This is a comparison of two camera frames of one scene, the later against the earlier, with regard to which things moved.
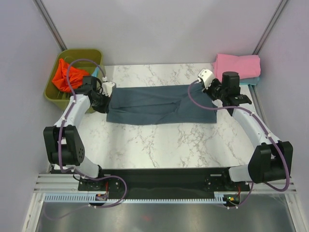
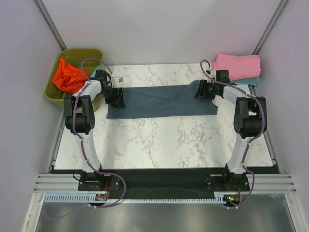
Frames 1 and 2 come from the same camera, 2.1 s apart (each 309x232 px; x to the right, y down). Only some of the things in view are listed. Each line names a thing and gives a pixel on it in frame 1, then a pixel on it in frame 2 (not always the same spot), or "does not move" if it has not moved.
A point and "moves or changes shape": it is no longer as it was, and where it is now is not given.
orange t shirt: [60, 79] does not move
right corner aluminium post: [270, 27] does not move
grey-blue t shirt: [163, 105] moves or changes shape
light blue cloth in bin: [96, 71] does not move
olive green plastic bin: [54, 93] does not move
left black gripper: [105, 109] -> [118, 100]
